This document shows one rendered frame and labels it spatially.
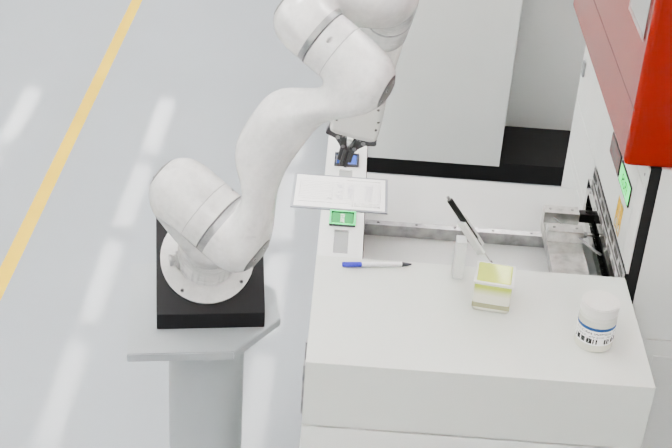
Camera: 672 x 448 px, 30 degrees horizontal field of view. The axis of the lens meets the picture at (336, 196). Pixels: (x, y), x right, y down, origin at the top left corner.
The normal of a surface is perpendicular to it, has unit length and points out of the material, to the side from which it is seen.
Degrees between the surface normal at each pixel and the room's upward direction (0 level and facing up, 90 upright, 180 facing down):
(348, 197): 0
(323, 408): 90
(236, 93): 0
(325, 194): 0
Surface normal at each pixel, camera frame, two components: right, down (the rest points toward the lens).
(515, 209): 0.06, -0.86
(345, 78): -0.39, 0.33
